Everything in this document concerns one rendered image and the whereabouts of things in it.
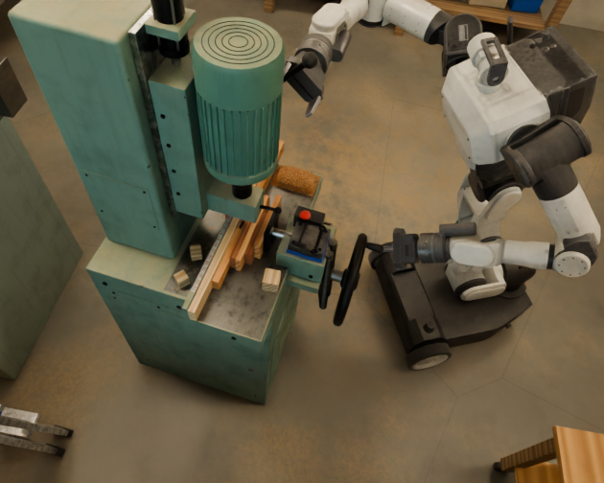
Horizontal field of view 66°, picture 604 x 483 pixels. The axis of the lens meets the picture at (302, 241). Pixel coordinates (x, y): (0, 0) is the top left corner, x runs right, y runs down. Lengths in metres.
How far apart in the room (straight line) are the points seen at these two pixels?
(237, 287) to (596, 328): 1.97
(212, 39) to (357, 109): 2.34
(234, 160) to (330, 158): 1.86
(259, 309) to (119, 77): 0.64
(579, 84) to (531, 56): 0.14
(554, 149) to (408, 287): 1.20
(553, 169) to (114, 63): 0.92
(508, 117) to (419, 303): 1.15
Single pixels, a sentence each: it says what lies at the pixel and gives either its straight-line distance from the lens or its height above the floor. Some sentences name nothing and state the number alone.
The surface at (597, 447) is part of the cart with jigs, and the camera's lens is 1.86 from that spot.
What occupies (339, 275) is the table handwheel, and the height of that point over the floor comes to 0.83.
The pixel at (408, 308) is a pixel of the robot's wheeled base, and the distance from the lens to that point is 2.15.
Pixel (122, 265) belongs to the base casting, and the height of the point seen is 0.80.
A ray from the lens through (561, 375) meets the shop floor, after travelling 2.55.
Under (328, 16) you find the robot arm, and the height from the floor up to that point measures 1.38.
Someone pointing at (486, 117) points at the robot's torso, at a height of 1.32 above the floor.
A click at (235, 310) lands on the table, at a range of 1.25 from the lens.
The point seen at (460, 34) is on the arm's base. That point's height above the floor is 1.35.
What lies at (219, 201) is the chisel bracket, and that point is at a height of 1.05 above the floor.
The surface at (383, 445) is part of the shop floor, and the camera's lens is 2.12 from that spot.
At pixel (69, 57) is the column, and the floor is 1.46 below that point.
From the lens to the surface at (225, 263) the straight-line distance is 1.27.
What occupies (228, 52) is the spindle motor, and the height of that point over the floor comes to 1.50.
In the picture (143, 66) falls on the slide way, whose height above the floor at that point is 1.45.
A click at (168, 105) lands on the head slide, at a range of 1.03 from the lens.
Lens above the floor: 2.02
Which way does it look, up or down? 55 degrees down
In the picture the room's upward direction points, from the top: 9 degrees clockwise
